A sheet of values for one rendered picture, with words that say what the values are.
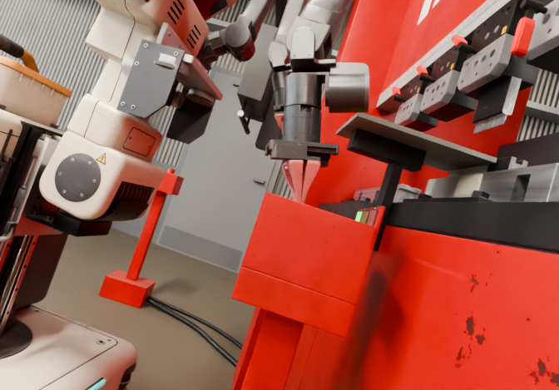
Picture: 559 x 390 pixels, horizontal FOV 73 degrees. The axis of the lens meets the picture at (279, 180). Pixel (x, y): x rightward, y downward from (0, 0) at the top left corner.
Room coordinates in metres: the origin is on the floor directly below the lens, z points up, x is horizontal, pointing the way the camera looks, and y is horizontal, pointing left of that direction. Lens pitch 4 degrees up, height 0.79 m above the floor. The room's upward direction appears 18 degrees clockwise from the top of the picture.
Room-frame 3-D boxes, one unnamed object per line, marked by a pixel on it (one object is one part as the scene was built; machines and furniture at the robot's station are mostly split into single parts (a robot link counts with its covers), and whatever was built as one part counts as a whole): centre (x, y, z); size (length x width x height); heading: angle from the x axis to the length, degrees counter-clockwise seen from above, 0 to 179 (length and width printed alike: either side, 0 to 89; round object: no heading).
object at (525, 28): (0.59, -0.31, 1.20); 0.04 x 0.02 x 0.10; 92
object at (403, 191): (1.30, -0.35, 0.92); 0.50 x 0.06 x 0.10; 2
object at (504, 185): (0.70, -0.37, 0.92); 0.39 x 0.06 x 0.10; 2
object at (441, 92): (0.98, -0.36, 1.26); 0.15 x 0.09 x 0.17; 2
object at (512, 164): (0.73, -0.37, 0.99); 0.20 x 0.03 x 0.03; 2
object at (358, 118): (0.75, -0.22, 1.00); 0.26 x 0.18 x 0.01; 92
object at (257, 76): (1.94, 0.25, 1.42); 0.45 x 0.12 x 0.36; 179
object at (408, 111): (1.18, -0.35, 1.26); 0.15 x 0.09 x 0.17; 2
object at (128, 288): (2.36, 0.67, 0.42); 0.25 x 0.20 x 0.83; 92
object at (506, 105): (0.75, -0.37, 1.13); 0.10 x 0.02 x 0.10; 2
